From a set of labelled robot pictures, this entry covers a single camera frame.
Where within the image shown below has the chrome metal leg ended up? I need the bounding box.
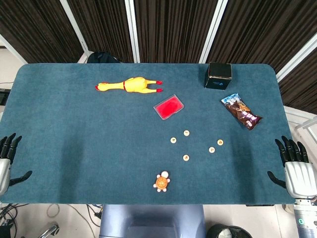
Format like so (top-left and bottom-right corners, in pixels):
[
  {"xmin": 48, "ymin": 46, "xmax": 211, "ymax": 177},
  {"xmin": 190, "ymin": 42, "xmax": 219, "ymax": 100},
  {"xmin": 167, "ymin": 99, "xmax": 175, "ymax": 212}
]
[{"xmin": 37, "ymin": 223, "xmax": 60, "ymax": 238}]

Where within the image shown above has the orange turtle toy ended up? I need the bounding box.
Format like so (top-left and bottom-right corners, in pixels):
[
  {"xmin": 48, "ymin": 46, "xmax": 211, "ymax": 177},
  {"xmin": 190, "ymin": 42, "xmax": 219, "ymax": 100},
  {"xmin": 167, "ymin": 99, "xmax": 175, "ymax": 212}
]
[{"xmin": 153, "ymin": 170, "xmax": 171, "ymax": 193}]

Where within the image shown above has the blue felt table cover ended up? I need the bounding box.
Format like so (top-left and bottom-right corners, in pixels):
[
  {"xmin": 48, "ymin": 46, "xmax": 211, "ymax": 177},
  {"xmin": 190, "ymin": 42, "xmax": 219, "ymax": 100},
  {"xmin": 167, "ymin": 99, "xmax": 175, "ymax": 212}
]
[{"xmin": 0, "ymin": 63, "xmax": 307, "ymax": 205}]

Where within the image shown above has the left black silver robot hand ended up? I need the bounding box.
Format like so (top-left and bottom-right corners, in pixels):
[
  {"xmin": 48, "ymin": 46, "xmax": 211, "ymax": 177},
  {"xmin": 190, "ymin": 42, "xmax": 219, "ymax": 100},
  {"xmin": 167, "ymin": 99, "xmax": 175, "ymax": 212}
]
[{"xmin": 0, "ymin": 133, "xmax": 33, "ymax": 196}]

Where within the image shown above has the black floor cable bundle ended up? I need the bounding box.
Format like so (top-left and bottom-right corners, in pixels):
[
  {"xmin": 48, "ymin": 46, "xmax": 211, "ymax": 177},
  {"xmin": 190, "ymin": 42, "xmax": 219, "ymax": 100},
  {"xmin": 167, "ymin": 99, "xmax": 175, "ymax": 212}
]
[{"xmin": 0, "ymin": 203, "xmax": 28, "ymax": 238}]

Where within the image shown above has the white partition post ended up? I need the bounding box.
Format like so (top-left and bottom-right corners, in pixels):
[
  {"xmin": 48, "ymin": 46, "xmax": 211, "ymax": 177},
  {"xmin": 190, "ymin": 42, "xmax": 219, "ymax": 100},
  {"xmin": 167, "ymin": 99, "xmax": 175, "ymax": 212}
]
[
  {"xmin": 275, "ymin": 37, "xmax": 317, "ymax": 82},
  {"xmin": 0, "ymin": 33, "xmax": 28, "ymax": 64},
  {"xmin": 59, "ymin": 0, "xmax": 90, "ymax": 54},
  {"xmin": 124, "ymin": 0, "xmax": 141, "ymax": 64},
  {"xmin": 199, "ymin": 0, "xmax": 228, "ymax": 64}
]

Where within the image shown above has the yellow rubber chicken toy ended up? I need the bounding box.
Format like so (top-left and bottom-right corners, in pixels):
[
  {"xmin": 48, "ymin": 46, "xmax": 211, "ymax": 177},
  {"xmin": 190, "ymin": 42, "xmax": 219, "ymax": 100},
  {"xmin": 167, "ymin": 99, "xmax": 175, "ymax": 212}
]
[{"xmin": 95, "ymin": 76, "xmax": 163, "ymax": 94}]

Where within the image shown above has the brown blue snack bag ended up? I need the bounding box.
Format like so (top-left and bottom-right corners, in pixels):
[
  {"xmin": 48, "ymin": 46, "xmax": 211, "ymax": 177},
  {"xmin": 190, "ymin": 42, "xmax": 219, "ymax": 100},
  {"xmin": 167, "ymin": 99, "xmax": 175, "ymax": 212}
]
[{"xmin": 220, "ymin": 93, "xmax": 264, "ymax": 131}]

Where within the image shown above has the black cardboard box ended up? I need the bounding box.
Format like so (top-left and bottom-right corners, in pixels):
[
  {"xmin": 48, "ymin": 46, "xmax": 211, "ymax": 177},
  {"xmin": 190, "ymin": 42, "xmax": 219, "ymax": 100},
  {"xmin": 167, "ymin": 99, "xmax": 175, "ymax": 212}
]
[{"xmin": 204, "ymin": 61, "xmax": 233, "ymax": 90}]

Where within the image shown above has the white metal rack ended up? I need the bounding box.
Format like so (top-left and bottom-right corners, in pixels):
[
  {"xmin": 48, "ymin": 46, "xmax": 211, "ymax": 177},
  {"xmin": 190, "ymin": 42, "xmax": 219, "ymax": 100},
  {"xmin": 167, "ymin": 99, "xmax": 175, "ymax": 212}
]
[{"xmin": 283, "ymin": 105, "xmax": 317, "ymax": 142}]

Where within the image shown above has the red ink pad case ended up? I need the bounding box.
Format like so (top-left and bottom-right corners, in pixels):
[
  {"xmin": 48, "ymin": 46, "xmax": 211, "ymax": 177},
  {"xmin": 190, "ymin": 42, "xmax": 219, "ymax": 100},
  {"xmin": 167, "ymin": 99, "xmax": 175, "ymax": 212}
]
[{"xmin": 153, "ymin": 93, "xmax": 185, "ymax": 121}]

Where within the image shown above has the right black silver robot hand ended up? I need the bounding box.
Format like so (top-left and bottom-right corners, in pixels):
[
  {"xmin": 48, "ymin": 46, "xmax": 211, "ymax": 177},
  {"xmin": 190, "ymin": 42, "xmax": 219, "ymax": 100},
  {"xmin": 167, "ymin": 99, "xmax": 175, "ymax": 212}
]
[{"xmin": 266, "ymin": 135, "xmax": 317, "ymax": 199}]

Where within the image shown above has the black device on floor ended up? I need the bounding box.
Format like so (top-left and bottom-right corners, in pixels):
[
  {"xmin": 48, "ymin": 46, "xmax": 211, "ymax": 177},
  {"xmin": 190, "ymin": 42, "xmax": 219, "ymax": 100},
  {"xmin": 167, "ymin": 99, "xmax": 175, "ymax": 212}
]
[{"xmin": 0, "ymin": 88, "xmax": 10, "ymax": 106}]

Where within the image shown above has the black bag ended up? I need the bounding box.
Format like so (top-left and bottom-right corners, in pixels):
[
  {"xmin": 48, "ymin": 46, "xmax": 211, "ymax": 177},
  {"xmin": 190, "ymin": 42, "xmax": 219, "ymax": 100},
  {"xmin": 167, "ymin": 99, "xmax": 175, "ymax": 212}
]
[{"xmin": 87, "ymin": 51, "xmax": 121, "ymax": 64}]

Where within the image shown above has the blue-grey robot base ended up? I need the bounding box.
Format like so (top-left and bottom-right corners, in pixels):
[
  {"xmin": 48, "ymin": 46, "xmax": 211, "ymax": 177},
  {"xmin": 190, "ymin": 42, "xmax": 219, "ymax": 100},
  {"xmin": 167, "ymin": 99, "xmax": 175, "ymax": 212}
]
[{"xmin": 99, "ymin": 204, "xmax": 207, "ymax": 238}]

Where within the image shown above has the black waste bin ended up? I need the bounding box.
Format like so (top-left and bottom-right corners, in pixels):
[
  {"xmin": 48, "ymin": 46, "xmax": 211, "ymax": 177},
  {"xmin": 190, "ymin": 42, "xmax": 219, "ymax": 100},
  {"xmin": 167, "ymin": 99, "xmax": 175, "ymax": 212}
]
[{"xmin": 207, "ymin": 224, "xmax": 250, "ymax": 238}]

